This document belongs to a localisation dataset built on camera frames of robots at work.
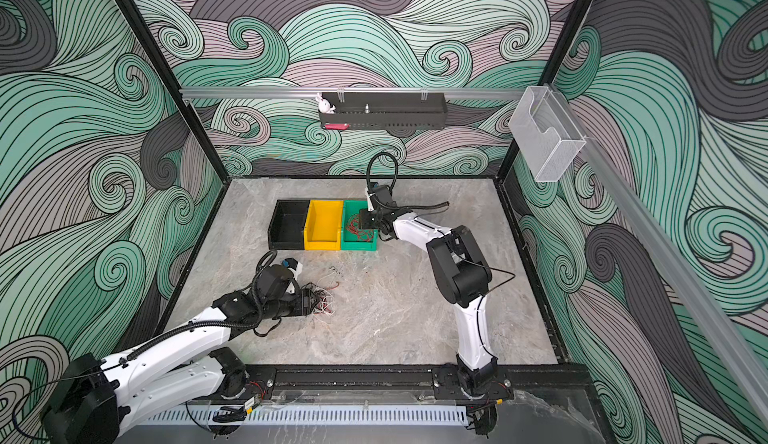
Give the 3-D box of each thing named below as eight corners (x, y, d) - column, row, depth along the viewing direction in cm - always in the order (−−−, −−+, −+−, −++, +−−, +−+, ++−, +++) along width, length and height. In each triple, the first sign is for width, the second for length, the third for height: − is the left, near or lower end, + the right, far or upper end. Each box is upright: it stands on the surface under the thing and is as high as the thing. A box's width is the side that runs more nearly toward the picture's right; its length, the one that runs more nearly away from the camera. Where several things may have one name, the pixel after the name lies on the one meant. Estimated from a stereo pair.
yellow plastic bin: (305, 253, 100) (301, 241, 94) (312, 213, 112) (309, 200, 106) (342, 253, 100) (339, 241, 95) (345, 213, 112) (344, 200, 106)
